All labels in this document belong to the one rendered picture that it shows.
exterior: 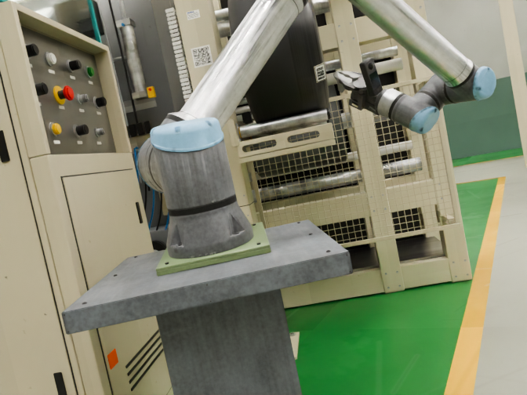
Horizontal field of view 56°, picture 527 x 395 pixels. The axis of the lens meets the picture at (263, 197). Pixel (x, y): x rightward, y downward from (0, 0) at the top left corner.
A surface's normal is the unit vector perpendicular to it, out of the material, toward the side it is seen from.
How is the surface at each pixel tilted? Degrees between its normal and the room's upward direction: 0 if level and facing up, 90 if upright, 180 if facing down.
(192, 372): 90
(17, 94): 90
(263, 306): 90
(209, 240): 75
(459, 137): 90
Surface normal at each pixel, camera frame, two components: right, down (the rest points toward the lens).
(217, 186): 0.62, 0.00
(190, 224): -0.35, -0.13
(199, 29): -0.11, 0.10
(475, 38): -0.44, 0.16
